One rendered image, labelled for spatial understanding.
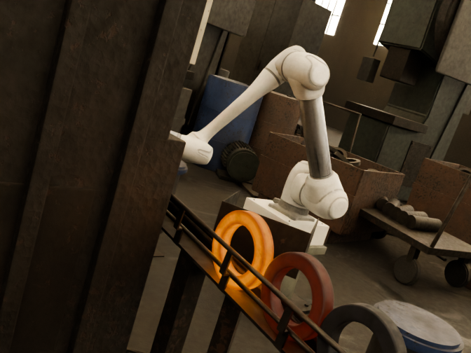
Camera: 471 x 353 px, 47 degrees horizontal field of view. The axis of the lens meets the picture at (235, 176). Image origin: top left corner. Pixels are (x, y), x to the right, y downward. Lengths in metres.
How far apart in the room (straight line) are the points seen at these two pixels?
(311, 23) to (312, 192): 4.62
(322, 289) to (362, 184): 2.95
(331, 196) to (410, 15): 4.72
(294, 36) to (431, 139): 2.13
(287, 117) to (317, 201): 3.21
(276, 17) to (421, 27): 1.69
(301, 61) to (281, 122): 3.37
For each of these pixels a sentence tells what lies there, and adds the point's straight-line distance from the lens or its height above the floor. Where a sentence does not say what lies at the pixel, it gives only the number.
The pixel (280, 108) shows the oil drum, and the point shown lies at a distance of 5.55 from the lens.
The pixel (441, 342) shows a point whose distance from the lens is 1.98.
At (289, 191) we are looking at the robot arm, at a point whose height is 0.58.
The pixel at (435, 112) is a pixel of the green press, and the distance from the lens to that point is 7.11.
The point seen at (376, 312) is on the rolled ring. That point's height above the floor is 0.75.
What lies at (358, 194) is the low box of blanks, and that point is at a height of 0.44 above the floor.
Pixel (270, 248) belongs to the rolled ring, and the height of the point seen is 0.73.
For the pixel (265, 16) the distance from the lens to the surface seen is 7.00.
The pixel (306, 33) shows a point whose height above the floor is 1.63.
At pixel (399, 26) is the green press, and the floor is 2.02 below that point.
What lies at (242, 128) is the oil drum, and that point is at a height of 0.48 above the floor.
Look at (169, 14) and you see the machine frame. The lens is 1.23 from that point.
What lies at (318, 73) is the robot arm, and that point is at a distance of 2.20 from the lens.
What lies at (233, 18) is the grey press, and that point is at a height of 1.46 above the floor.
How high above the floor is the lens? 1.10
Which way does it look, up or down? 12 degrees down
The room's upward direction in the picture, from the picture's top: 17 degrees clockwise
